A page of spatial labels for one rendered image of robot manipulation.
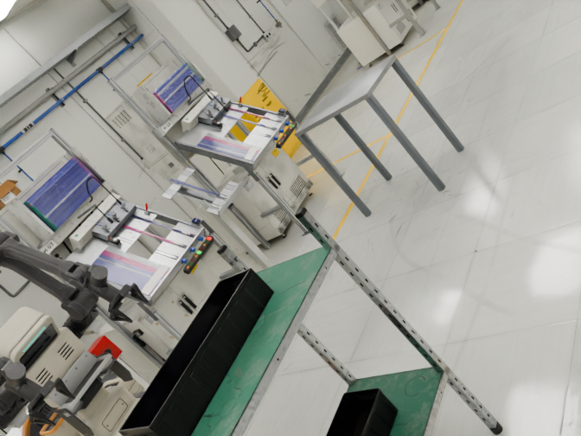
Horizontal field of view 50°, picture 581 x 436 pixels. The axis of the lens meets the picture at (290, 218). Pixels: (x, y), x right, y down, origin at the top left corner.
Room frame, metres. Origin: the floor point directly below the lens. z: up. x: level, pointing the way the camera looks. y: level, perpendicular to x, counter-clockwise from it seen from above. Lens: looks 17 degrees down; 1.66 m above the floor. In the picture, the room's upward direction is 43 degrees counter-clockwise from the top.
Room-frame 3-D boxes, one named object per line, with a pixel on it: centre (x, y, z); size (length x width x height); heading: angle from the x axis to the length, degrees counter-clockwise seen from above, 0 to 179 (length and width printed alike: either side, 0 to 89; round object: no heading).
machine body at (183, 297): (4.46, 1.18, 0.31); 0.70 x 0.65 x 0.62; 133
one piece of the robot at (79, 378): (2.26, 1.00, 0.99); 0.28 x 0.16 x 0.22; 133
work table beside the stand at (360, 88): (3.99, -0.79, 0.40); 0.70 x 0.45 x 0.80; 38
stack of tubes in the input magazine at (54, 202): (4.41, 1.05, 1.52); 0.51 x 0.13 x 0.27; 133
